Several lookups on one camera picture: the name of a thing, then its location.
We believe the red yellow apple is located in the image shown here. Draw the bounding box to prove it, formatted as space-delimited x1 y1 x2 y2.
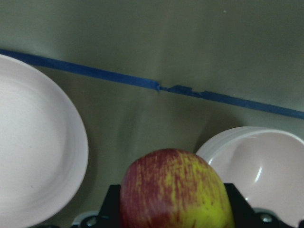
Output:
119 149 235 228

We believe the pink plate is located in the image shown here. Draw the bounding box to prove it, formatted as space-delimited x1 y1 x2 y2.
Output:
0 55 88 228

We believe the pink bowl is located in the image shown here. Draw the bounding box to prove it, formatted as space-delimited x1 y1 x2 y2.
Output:
197 126 304 227

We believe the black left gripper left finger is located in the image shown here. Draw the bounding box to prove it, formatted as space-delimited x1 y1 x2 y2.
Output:
96 184 121 228

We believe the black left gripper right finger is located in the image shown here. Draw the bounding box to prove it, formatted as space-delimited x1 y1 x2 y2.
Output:
224 183 287 228

